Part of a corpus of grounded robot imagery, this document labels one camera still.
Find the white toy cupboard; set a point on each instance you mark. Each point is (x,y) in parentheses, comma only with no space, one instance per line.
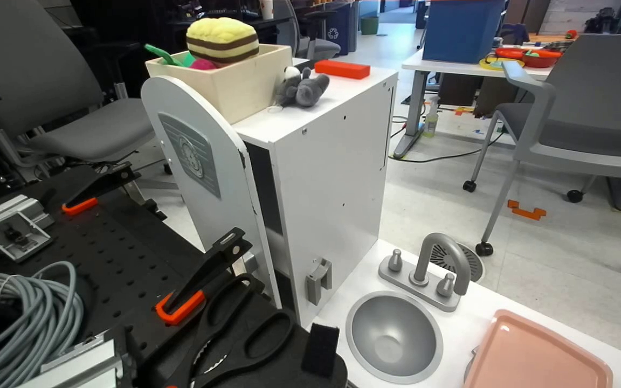
(303,185)

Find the wooden basket box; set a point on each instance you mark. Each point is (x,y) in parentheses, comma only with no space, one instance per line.
(239,89)

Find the blue storage bin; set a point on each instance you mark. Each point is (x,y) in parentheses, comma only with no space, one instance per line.
(463,31)

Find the grey office chair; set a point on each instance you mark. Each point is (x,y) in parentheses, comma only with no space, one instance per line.
(570,125)

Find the magenta plush toy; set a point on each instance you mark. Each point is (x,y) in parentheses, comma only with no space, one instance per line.
(203,63)

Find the yellow striped plushy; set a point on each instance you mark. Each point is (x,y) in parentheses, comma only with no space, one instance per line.
(221,40)

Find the grey toy faucet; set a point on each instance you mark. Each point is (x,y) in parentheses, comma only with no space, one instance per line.
(440,275)

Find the white toy kitchen counter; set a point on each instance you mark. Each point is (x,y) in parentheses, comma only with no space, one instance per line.
(463,330)

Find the black orange clamp near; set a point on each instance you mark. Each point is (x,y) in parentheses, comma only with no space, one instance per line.
(181,302)

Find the green plush toy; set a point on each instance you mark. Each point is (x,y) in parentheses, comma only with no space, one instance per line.
(169,59)

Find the grey toy sink bowl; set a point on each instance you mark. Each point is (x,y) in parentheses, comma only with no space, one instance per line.
(395,340)

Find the black orange clamp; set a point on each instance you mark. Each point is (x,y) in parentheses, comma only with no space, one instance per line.
(181,302)
(88,194)

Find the pink plastic tray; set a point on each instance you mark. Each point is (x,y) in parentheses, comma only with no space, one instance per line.
(518,352)

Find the grey chair left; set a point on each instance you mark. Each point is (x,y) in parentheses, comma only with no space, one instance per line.
(51,101)

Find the grey plush toy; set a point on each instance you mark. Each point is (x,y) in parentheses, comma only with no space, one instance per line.
(303,89)

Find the black pegboard table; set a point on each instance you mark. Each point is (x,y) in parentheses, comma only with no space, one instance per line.
(78,304)

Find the black orange clamp far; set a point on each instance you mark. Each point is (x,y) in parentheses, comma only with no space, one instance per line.
(88,194)

